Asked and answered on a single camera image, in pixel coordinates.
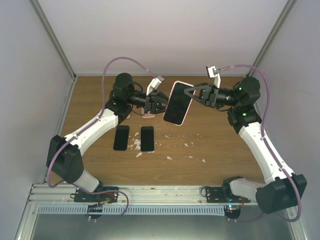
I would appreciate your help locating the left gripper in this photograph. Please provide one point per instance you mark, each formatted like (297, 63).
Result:
(154, 101)

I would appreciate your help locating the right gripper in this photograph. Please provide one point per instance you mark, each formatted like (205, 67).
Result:
(207, 93)

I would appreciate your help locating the cream cased phone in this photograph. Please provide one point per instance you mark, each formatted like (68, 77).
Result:
(178, 103)

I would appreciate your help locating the blue phone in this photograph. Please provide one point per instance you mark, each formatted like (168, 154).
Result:
(147, 139)

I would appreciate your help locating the black phone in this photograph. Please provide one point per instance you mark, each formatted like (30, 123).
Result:
(121, 138)

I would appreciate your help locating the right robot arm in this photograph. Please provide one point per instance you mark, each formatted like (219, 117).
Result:
(282, 188)

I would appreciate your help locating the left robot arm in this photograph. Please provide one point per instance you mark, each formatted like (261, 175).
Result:
(65, 153)

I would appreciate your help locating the white debris pile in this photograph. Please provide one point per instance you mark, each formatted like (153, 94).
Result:
(135, 145)

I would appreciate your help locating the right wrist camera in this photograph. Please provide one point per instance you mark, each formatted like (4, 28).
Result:
(214, 73)

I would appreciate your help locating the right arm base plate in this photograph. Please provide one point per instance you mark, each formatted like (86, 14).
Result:
(215, 194)

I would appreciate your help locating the slotted cable duct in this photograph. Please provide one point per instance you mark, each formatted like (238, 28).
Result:
(175, 210)

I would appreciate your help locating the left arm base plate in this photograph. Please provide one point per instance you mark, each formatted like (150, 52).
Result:
(110, 197)

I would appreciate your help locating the aluminium front rail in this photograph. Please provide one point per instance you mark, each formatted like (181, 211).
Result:
(134, 195)

